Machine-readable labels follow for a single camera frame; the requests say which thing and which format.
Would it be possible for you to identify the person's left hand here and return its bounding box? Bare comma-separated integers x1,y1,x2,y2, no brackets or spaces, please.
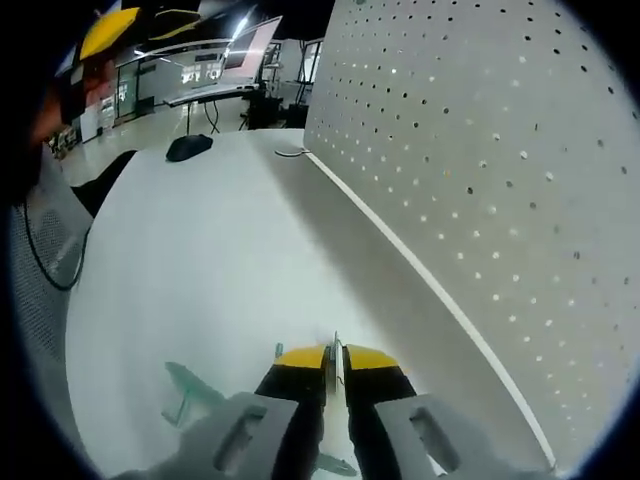
33,51,121,148

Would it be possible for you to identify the black cable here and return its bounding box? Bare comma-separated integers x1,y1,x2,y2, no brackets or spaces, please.
22,199,92,292

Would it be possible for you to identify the white perforated mounting plate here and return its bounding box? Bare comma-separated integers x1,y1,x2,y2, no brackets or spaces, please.
302,0,640,471

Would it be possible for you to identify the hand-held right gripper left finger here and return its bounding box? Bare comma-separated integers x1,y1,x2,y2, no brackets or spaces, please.
110,342,331,480

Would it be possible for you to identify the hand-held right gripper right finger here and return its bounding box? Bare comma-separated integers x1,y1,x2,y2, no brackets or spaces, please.
341,342,554,480

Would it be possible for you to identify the white standing desk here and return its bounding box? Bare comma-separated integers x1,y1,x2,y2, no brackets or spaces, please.
163,79,261,163

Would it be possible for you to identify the grey computer monitor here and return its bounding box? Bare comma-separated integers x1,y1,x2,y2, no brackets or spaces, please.
222,15,284,84

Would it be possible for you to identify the black armrest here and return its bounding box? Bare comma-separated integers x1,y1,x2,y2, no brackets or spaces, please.
71,148,137,220

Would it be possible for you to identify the dark equipment cart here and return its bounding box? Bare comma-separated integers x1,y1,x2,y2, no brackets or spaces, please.
239,84,287,132

